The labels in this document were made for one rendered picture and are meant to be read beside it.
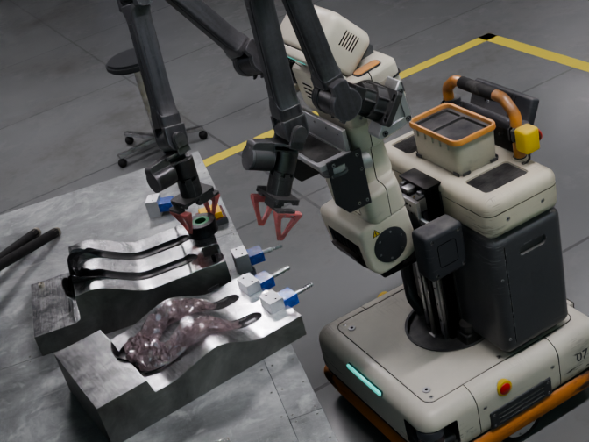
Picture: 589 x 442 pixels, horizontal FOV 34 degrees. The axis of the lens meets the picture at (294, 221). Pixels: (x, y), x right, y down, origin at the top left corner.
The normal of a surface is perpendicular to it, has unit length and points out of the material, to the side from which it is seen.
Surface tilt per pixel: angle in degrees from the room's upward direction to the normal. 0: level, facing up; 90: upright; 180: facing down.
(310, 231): 0
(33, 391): 0
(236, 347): 90
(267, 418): 0
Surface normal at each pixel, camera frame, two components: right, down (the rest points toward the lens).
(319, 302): -0.22, -0.84
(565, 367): 0.48, 0.35
